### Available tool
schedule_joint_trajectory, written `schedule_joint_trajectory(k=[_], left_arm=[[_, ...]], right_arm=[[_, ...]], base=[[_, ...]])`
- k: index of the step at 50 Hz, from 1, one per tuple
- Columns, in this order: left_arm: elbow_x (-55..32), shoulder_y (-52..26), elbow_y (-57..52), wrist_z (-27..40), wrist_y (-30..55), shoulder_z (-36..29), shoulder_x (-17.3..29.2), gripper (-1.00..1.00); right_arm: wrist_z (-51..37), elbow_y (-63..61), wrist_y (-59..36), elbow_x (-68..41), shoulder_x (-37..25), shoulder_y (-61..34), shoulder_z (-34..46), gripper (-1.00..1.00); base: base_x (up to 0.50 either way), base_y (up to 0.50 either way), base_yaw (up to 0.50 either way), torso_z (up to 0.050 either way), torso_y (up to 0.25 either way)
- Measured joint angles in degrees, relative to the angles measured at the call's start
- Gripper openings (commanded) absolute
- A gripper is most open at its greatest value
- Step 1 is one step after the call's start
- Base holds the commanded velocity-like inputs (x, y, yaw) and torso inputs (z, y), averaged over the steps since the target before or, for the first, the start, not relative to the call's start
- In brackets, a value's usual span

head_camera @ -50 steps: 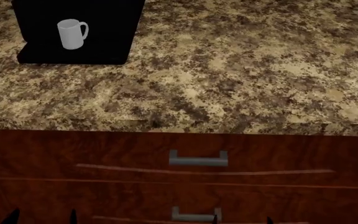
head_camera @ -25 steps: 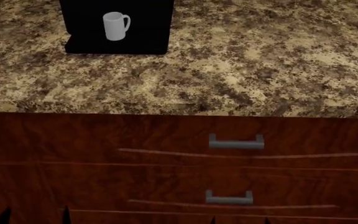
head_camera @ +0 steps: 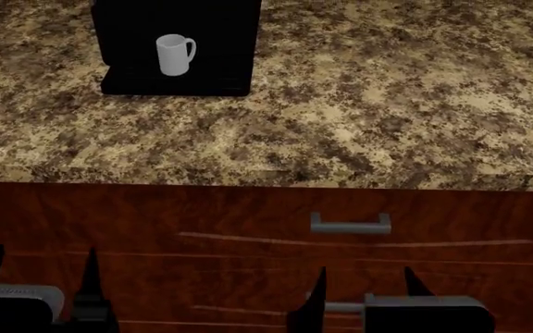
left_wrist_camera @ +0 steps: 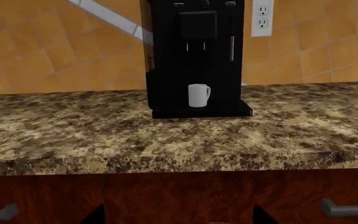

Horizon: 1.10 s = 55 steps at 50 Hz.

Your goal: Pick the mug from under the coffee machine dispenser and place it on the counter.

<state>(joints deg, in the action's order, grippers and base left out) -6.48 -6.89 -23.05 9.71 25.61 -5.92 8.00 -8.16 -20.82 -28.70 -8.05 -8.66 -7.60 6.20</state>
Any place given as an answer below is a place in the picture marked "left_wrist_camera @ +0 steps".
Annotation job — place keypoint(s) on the dark wood cabinet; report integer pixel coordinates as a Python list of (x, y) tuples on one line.
[(179, 196)]

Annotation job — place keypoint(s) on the white wall power outlet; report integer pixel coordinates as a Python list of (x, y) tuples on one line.
[(262, 17)]

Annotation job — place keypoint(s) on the brown granite counter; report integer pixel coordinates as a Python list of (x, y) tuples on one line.
[(104, 130)]

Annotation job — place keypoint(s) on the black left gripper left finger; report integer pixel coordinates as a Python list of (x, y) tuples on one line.
[(95, 215)]

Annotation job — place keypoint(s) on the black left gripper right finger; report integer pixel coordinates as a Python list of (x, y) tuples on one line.
[(263, 215)]

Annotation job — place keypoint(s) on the black coffee machine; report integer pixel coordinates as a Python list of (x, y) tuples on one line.
[(194, 58)]

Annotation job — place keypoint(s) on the white ceramic mug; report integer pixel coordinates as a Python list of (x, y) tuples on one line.
[(198, 95)]

